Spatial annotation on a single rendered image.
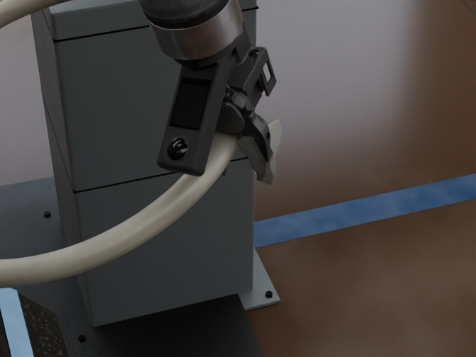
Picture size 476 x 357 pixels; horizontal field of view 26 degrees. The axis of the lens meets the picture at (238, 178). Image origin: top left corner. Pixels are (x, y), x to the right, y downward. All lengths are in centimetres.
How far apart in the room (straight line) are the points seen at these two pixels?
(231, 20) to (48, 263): 31
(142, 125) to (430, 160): 110
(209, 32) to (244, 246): 145
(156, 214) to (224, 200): 123
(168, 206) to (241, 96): 14
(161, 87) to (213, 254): 50
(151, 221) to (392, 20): 258
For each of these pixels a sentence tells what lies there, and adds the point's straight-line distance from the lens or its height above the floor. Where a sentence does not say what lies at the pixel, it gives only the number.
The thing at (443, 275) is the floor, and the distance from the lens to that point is 261.
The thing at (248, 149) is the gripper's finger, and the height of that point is 112.
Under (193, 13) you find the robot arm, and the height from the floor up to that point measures 131.
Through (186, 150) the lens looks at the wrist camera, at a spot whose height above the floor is 118.
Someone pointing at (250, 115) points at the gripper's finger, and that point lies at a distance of 106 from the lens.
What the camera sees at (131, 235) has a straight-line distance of 106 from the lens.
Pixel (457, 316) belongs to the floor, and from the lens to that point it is 252.
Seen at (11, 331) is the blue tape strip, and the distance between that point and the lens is 140.
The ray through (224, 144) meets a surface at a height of 113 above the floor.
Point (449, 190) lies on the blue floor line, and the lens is 286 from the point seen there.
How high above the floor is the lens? 180
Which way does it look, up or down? 39 degrees down
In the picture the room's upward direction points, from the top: straight up
